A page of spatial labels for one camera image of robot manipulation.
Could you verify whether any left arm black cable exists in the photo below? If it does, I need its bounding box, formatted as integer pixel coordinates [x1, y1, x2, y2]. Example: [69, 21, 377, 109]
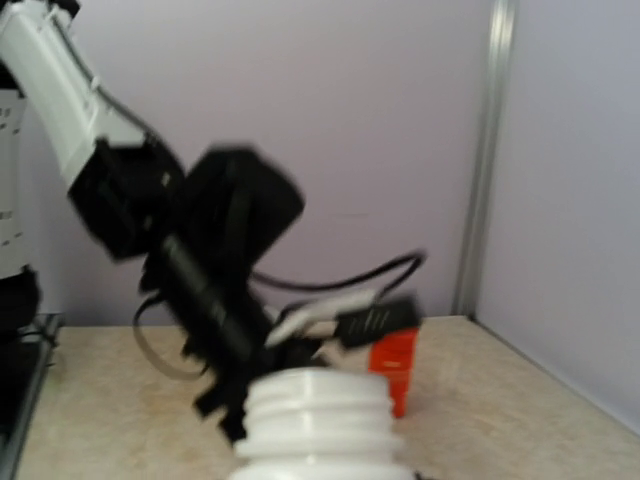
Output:
[132, 247, 429, 381]

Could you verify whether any left aluminium frame post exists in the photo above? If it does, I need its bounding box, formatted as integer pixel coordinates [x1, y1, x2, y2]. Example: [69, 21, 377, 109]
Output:
[451, 0, 519, 317]

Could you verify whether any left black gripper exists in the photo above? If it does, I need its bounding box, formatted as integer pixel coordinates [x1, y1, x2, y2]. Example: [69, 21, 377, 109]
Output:
[193, 336, 329, 445]

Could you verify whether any front aluminium rail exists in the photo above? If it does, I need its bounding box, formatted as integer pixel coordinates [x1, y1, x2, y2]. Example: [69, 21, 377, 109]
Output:
[1, 313, 64, 479]

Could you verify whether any small white pill bottle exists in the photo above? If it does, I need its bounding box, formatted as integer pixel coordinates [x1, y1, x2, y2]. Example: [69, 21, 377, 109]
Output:
[229, 368, 417, 480]

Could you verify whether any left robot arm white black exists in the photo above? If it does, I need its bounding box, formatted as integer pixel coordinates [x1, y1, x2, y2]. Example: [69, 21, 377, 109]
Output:
[1, 1, 314, 443]

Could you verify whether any orange pill bottle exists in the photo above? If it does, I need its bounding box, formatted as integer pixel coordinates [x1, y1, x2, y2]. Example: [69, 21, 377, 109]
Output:
[368, 328, 419, 418]

